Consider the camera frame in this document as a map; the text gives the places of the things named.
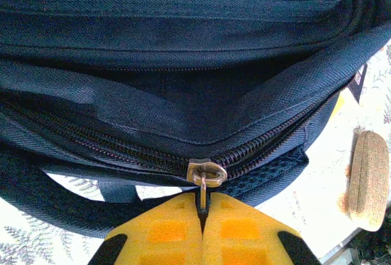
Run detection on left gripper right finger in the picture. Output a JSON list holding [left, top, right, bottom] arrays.
[[203, 192, 321, 265]]

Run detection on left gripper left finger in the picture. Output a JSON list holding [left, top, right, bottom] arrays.
[[87, 192, 204, 265]]

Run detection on brown fabric glasses case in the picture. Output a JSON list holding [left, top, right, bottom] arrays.
[[345, 130, 390, 232]]

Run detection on navy blue backpack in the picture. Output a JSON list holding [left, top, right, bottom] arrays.
[[0, 0, 391, 238]]

